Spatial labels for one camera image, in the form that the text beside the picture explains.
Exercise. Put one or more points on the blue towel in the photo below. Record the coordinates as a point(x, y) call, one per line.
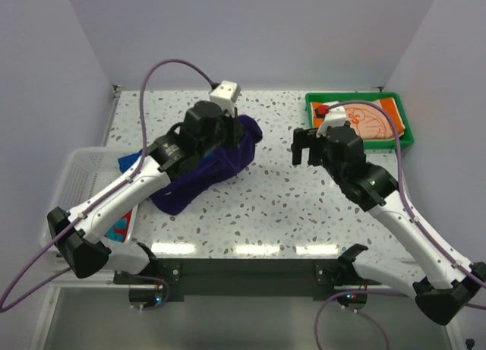
point(127, 161)

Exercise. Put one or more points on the white plastic basket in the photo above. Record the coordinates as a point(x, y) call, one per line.
point(87, 171)

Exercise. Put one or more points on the orange Doraemon towel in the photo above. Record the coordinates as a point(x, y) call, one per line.
point(367, 122)

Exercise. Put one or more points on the purple towel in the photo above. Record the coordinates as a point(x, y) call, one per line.
point(222, 164)

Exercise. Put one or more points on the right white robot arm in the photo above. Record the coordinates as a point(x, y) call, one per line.
point(443, 281)

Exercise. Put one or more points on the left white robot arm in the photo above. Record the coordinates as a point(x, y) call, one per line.
point(79, 233)

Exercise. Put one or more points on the teal and red towel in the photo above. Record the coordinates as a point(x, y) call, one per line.
point(122, 230)

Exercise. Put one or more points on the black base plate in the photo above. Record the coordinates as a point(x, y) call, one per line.
point(278, 288)

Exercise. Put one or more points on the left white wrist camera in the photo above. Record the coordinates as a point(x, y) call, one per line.
point(225, 95)

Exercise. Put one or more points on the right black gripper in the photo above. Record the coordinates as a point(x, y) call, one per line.
point(304, 138)

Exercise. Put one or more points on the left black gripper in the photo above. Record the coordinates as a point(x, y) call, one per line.
point(236, 129)

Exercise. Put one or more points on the green plastic tray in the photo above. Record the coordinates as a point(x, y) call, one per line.
point(390, 101)

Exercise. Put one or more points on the aluminium rail frame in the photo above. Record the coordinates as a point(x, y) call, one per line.
point(373, 268)

